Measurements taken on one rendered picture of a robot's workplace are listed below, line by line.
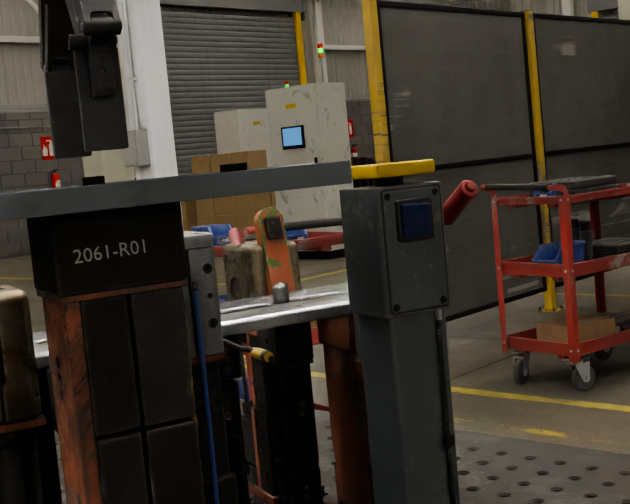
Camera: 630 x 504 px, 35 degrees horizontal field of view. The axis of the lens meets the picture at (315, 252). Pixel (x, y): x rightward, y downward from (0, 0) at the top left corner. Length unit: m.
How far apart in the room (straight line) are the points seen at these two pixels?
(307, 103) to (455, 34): 5.40
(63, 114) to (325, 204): 10.49
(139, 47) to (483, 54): 2.26
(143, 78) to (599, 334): 2.55
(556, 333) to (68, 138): 4.06
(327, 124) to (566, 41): 4.66
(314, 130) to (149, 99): 6.29
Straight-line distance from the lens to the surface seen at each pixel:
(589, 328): 4.78
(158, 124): 5.18
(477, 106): 6.25
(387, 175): 0.85
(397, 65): 5.65
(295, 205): 11.60
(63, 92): 0.84
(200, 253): 0.94
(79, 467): 0.78
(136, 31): 5.20
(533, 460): 1.53
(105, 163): 8.32
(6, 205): 0.70
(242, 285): 1.38
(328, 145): 11.37
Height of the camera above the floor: 1.17
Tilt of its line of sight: 5 degrees down
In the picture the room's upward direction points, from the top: 5 degrees counter-clockwise
